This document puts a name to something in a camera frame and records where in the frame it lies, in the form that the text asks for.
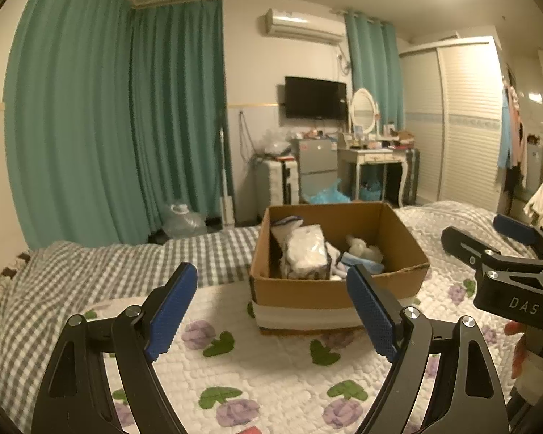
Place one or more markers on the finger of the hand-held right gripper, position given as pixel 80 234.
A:
pixel 461 244
pixel 516 229

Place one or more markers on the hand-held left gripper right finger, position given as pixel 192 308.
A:
pixel 371 316

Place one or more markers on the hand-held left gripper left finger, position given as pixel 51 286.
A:
pixel 172 312

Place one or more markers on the cardboard box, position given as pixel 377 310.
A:
pixel 307 296

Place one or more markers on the dark blue white packet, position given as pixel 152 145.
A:
pixel 305 251

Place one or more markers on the pale blue white sock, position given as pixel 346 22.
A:
pixel 286 226

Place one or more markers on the person's right hand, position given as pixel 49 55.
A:
pixel 520 350

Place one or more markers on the grey appliance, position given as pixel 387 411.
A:
pixel 536 167

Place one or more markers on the grey checkered bed sheet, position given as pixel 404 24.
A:
pixel 95 271

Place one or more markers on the clear plastic water jug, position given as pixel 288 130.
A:
pixel 185 224

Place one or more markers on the hanging pink garment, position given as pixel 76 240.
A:
pixel 519 140

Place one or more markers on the hanging blue garment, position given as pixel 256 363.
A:
pixel 505 135

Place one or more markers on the white louvered wardrobe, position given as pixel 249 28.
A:
pixel 466 135

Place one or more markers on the white floral quilt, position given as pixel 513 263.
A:
pixel 262 370

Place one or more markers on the small brown box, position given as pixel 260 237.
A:
pixel 407 136

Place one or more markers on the white dressing table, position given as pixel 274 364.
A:
pixel 371 158

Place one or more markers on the blue plastic bags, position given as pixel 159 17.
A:
pixel 328 196

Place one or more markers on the grey small fridge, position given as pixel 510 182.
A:
pixel 316 162

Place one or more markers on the brown patterned cloth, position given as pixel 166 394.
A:
pixel 13 269

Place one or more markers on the white suitcase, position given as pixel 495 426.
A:
pixel 271 181

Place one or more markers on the oval vanity mirror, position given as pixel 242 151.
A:
pixel 363 109

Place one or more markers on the green curtain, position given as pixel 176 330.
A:
pixel 375 77
pixel 181 113
pixel 72 122

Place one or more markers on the clear plastic bags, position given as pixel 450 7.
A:
pixel 276 144

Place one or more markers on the white air conditioner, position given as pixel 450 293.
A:
pixel 303 25

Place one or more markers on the black wall television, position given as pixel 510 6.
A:
pixel 316 98

